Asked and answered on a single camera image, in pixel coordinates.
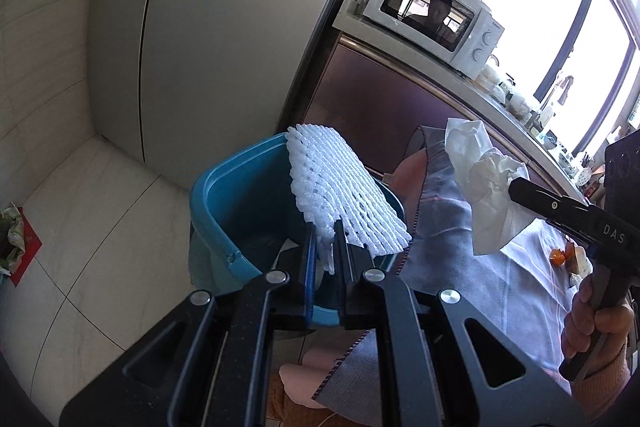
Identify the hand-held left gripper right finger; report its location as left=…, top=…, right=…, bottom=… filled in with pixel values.
left=334, top=221, right=587, bottom=427

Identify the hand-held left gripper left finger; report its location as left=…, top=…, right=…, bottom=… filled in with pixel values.
left=59, top=222, right=317, bottom=427

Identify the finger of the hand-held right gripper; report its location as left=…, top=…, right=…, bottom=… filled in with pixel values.
left=507, top=177, right=592, bottom=229

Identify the white foam fruit net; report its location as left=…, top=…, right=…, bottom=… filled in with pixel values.
left=285, top=123, right=414, bottom=274

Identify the white tissue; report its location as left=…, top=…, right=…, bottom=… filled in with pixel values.
left=444, top=118, right=539, bottom=257

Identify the blue plastic bin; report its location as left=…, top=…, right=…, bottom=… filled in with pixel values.
left=189, top=133, right=407, bottom=329

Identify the person's right forearm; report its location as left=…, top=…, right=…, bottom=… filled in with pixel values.
left=570, top=342, right=640, bottom=424

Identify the person's right hand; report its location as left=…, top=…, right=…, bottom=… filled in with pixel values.
left=560, top=272, right=632, bottom=374

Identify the grey checked tablecloth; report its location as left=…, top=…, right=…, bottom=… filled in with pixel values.
left=314, top=124, right=592, bottom=414

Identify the metal faucet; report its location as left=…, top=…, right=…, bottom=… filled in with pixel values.
left=556, top=76, right=577, bottom=108

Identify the cluster of kitchen jars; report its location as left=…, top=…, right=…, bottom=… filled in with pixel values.
left=474, top=56, right=543, bottom=124

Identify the purple kitchen cabinet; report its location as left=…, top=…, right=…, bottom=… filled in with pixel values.
left=299, top=31, right=587, bottom=208

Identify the kitchen window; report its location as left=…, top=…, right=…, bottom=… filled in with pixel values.
left=479, top=0, right=640, bottom=160

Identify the white microwave oven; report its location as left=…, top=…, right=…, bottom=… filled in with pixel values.
left=362, top=0, right=506, bottom=82

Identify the grey refrigerator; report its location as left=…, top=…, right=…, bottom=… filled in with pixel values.
left=87, top=0, right=386, bottom=204

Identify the red floor mat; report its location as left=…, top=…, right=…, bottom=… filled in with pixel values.
left=7, top=207, right=44, bottom=288

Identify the green and white bag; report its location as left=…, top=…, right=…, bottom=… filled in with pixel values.
left=0, top=204, right=24, bottom=277

